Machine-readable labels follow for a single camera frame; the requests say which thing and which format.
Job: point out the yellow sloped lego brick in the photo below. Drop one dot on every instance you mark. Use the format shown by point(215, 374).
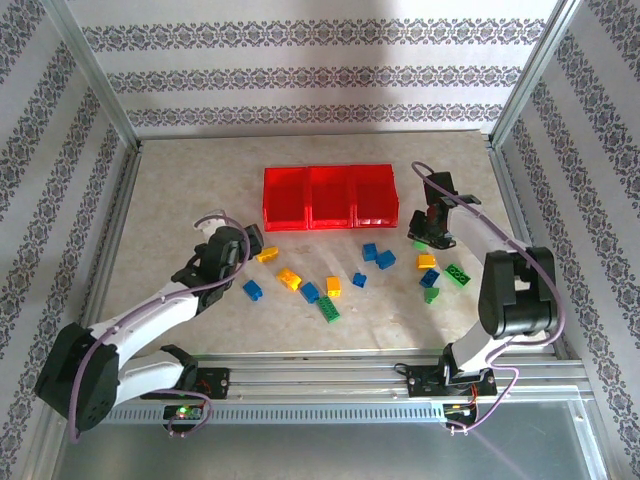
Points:
point(267, 255)

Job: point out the small green lego brick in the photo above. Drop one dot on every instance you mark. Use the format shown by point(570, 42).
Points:
point(420, 246)

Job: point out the wide green lego brick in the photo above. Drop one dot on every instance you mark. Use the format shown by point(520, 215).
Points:
point(457, 275)

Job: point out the yellow printed lego brick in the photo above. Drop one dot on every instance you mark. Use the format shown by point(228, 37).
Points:
point(288, 279)

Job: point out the curved green lego brick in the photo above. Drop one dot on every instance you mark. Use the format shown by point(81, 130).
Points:
point(431, 295)

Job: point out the small blue lego brick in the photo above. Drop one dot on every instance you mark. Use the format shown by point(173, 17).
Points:
point(358, 280)

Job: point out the yellow square lego brick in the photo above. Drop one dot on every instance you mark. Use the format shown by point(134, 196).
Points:
point(334, 286)

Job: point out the long green lego brick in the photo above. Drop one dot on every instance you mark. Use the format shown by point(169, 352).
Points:
point(328, 310)

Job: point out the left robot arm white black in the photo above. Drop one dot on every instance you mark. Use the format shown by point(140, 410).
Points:
point(150, 310)

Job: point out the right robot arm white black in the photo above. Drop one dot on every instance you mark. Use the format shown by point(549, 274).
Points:
point(520, 300)

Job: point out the left controller board with LED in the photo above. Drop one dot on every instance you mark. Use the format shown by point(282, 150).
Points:
point(182, 412)

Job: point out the right controller board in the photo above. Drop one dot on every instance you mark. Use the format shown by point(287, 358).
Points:
point(460, 409)

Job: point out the grey metal panel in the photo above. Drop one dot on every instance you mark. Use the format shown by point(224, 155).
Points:
point(325, 450)

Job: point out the aluminium side rail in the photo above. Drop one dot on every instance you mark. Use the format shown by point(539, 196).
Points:
point(510, 200)
point(117, 225)

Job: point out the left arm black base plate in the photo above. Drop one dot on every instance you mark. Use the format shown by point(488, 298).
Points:
point(217, 382)

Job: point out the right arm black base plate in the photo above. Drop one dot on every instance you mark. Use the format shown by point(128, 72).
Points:
point(422, 382)

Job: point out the aluminium mounting rail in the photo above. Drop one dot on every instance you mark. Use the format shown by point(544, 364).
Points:
point(325, 375)

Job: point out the aluminium frame post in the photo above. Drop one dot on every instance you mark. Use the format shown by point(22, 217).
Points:
point(95, 75)
point(530, 75)

